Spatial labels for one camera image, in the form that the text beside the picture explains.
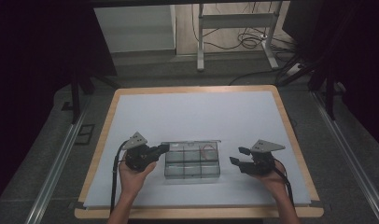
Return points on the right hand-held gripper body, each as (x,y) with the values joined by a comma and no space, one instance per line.
(260,163)

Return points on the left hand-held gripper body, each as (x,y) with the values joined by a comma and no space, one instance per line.
(137,158)

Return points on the red rubber band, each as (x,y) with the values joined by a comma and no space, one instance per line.
(206,152)

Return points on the clear plastic compartment box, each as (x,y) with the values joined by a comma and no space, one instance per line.
(192,165)

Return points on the person's right hand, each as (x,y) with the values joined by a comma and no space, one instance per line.
(273,182)

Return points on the person's left hand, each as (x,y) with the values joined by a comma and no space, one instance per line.
(134,182)

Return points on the white table mat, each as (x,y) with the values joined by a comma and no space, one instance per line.
(184,112)

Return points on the dark metal stand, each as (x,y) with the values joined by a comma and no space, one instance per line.
(330,96)
(75,99)

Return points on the white power strip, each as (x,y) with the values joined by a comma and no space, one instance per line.
(295,70)

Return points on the grey cabinet panel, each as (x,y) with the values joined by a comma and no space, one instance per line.
(134,28)

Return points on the aluminium floor rail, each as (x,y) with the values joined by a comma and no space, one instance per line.
(349,155)
(53,174)

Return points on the white metal desk frame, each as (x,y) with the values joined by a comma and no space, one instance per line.
(234,21)

